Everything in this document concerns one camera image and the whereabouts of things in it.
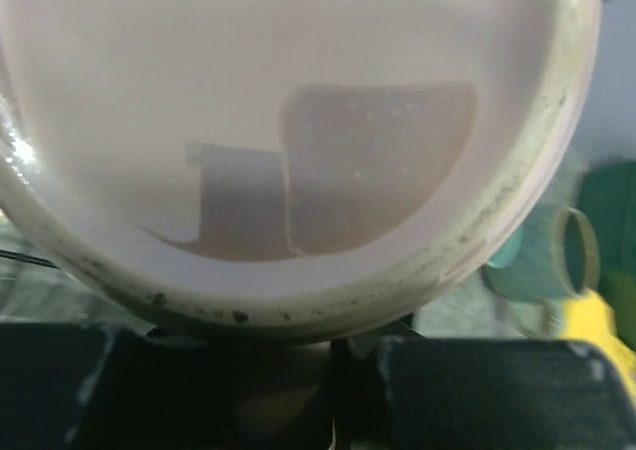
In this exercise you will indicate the pink mug purple interior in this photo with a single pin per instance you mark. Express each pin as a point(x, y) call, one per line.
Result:
point(295, 170)

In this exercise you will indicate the blue-green glazed mug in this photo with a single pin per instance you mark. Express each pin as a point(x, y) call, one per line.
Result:
point(556, 259)

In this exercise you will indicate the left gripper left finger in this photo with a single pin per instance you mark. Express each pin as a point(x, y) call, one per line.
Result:
point(103, 386)

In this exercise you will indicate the green compartment organizer tray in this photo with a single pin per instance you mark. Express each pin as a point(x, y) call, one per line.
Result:
point(607, 198)

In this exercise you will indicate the yellow folded cloth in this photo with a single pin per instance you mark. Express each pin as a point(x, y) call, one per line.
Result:
point(589, 318)

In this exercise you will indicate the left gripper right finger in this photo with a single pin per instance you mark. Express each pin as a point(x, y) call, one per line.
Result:
point(415, 393)

